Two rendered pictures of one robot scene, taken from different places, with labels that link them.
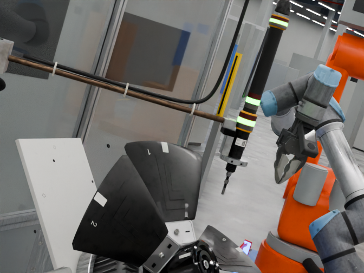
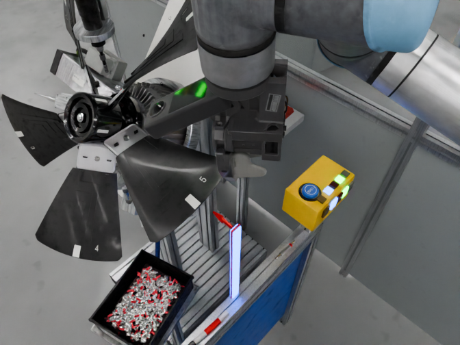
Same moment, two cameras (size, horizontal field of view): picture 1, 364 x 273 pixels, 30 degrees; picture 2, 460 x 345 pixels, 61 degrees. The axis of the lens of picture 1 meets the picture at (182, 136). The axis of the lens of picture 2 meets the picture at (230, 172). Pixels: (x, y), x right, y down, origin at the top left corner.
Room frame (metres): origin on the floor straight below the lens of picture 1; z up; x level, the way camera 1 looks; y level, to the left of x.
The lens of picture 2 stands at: (2.07, -0.65, 1.83)
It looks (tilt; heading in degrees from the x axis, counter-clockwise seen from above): 51 degrees down; 110
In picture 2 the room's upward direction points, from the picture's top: straight up
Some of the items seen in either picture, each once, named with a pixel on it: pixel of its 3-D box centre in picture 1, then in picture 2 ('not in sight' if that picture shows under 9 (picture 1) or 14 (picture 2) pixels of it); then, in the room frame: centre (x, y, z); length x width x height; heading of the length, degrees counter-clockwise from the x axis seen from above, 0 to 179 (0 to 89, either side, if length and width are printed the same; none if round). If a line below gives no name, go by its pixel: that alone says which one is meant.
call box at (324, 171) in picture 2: not in sight; (317, 194); (2.09, -0.02, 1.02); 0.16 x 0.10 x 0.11; 66
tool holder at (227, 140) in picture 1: (235, 142); (89, 3); (1.63, -0.13, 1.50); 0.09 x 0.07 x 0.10; 101
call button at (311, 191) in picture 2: not in sight; (310, 191); (2.07, -0.06, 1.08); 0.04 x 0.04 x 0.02
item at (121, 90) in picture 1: (122, 91); not in sight; (1.58, 0.16, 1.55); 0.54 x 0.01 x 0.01; 101
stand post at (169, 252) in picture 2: not in sight; (164, 235); (1.56, 0.01, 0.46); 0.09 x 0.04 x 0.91; 156
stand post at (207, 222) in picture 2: not in sight; (204, 184); (1.65, 0.22, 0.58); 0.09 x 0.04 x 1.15; 156
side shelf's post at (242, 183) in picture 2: not in sight; (243, 181); (1.76, 0.41, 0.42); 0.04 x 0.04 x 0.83; 66
